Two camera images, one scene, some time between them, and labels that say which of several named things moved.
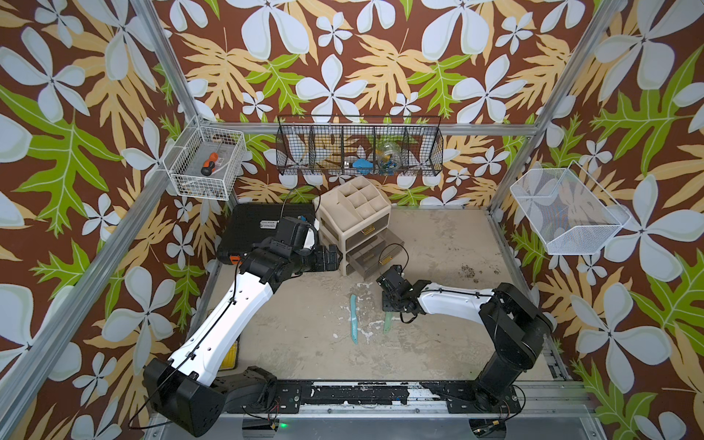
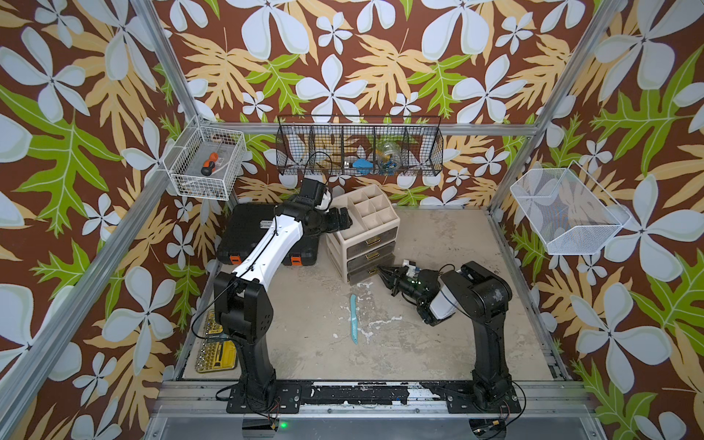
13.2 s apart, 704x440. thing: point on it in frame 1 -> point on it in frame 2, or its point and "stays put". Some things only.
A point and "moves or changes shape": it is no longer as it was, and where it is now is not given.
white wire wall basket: [205, 161] stays put
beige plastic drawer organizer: [354, 216] moves or changes shape
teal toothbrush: [354, 318] stays put
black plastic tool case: [248, 223] stays put
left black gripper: [321, 265] -> [335, 225]
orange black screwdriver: [209, 165] stays put
